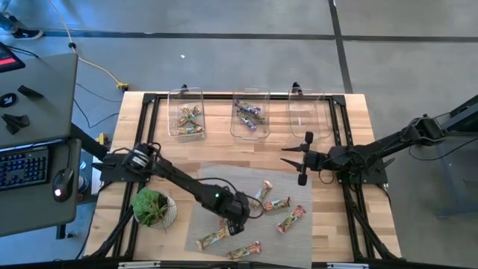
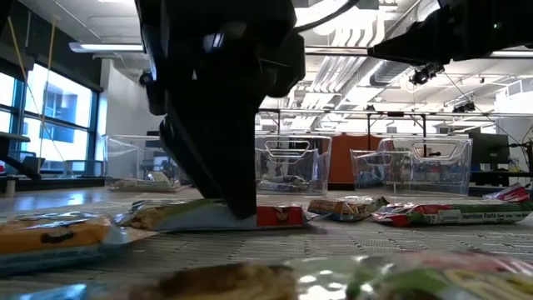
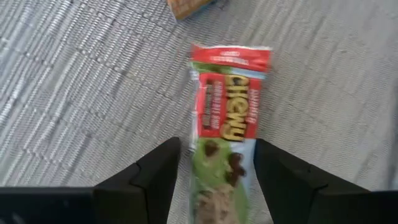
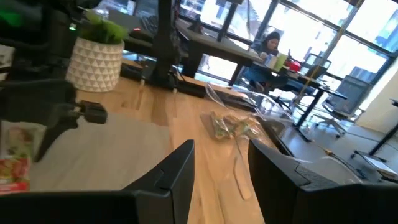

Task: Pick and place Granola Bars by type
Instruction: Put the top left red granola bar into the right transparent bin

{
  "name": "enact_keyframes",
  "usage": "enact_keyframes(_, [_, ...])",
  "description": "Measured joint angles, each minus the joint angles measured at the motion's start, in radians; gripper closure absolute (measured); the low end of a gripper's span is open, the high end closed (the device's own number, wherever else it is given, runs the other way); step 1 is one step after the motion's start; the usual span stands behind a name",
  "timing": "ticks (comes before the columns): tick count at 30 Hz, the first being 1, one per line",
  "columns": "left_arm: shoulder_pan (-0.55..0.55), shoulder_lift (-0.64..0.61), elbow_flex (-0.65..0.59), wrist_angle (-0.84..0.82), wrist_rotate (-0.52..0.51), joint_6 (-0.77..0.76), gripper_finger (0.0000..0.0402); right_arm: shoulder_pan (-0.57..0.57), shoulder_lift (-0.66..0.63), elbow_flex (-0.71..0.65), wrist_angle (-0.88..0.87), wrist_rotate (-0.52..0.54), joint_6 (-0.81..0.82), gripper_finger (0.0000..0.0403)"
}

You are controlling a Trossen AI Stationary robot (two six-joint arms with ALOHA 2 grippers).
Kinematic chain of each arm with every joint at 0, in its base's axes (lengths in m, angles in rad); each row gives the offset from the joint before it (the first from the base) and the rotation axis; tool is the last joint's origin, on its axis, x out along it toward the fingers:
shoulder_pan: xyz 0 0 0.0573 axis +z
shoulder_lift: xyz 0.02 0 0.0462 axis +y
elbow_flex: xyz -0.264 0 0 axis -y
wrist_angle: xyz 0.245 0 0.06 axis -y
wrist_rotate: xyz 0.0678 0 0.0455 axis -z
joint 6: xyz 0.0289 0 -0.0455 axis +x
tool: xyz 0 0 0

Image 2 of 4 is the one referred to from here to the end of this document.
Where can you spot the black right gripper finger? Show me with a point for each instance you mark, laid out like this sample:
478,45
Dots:
416,48

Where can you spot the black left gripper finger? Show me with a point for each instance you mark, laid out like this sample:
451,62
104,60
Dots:
191,158
237,166

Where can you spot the purple granola bar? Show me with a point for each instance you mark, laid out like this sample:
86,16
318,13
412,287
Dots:
293,180
275,187

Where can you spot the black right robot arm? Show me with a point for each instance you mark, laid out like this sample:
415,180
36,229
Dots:
512,25

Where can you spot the black ceiling spotlight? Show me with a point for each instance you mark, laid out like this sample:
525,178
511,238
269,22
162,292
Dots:
464,107
422,76
145,78

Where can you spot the clear plastic bin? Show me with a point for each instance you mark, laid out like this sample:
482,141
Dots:
125,158
416,175
291,166

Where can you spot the white ceiling pipe bundle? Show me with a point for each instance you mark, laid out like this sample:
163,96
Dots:
333,75

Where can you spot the orange partition panel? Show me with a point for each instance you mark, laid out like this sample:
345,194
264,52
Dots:
341,158

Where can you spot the black computer monitor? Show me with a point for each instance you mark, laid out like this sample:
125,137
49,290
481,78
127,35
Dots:
489,148

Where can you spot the long linear ceiling light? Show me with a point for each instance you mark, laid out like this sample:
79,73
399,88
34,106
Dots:
108,47

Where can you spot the large window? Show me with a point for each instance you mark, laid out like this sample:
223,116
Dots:
62,104

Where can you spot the black office desk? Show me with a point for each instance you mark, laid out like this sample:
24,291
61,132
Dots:
499,177

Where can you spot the grey woven placemat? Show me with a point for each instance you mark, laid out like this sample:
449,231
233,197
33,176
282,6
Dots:
375,241

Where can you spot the large grey desk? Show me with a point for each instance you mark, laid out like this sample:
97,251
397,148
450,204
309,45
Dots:
16,137

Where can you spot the small white cylinder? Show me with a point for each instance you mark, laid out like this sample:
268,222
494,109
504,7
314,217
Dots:
10,187

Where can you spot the silver ventilation duct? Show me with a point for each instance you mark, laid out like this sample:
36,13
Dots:
387,73

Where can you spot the black metal rack frame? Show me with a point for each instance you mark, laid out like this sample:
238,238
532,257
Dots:
270,110
395,113

